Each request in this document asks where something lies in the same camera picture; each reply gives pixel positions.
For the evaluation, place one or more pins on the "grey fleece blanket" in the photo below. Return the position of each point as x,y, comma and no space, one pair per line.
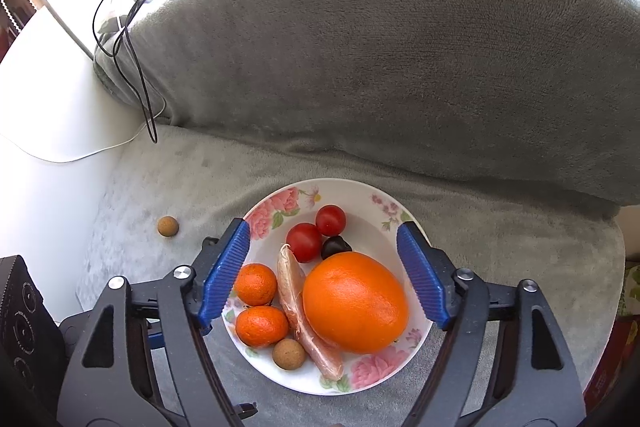
500,247

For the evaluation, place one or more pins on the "grey fleece cushion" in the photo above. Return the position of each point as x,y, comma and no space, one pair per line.
375,57

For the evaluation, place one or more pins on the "large red tomato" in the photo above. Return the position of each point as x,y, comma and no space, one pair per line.
304,242

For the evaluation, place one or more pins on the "plastic-wrapped sausage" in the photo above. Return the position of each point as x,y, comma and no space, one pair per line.
295,292

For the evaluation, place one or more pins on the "white floral plate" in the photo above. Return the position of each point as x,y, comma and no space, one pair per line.
345,194

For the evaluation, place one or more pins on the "large orange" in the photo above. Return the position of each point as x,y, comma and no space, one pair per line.
355,302

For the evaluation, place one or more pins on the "small tangerine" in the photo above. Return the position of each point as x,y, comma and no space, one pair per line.
255,284

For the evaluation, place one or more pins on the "brown longan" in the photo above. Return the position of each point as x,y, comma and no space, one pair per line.
167,227
288,354

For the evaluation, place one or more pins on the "large tangerine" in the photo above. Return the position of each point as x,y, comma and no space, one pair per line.
262,327

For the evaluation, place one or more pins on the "dark purple plum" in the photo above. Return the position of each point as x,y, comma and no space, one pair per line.
333,247

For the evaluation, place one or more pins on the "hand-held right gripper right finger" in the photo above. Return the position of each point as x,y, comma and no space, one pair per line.
422,272

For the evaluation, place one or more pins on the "small red tomato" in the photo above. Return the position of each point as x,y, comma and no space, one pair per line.
330,220

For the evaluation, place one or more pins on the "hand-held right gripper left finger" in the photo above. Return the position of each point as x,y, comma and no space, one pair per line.
227,267

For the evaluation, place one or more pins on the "floral cloth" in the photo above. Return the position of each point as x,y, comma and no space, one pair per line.
631,287

